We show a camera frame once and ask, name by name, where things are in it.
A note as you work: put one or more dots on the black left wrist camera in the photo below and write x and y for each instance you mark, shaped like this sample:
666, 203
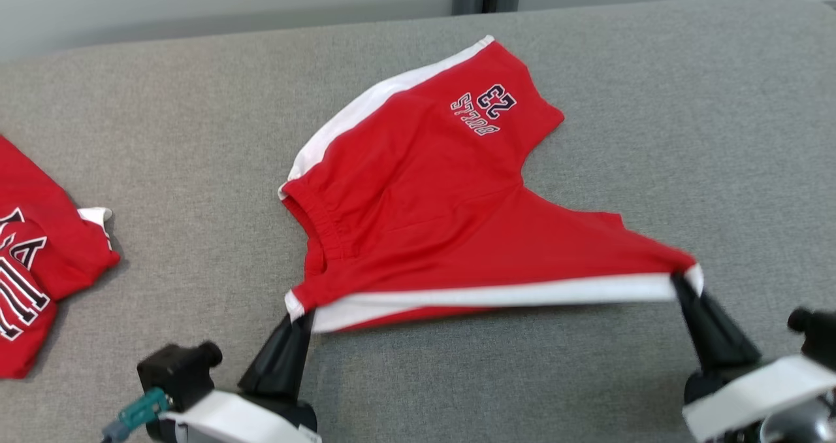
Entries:
176, 371

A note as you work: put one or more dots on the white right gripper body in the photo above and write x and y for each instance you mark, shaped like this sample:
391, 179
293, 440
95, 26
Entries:
738, 404

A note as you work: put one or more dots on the red white basketball shorts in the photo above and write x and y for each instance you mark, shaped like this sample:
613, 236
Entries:
444, 201

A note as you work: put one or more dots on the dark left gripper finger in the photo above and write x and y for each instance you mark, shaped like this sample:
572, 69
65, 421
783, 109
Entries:
299, 358
271, 364

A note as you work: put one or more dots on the red basketball jersey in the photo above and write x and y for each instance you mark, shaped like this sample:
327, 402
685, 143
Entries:
32, 266

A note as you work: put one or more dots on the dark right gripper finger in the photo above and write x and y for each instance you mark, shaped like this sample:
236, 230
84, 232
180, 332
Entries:
699, 338
725, 338

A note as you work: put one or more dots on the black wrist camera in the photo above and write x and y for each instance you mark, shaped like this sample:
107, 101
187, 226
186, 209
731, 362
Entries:
819, 335
176, 371

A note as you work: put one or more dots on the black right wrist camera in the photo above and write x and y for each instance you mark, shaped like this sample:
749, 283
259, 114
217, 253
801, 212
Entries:
819, 335

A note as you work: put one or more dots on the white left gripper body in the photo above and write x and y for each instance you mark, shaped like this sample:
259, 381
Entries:
241, 423

